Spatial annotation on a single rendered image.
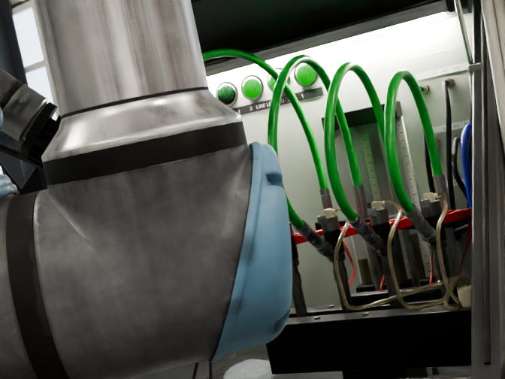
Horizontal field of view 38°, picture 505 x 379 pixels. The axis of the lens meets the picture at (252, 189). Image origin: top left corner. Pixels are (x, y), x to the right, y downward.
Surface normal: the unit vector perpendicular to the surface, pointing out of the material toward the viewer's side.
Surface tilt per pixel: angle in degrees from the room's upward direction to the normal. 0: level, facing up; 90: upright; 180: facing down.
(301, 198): 90
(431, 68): 90
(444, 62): 90
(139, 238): 92
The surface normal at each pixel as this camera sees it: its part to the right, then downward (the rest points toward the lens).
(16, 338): 0.14, 0.25
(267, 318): 0.25, 0.62
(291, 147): -0.44, 0.15
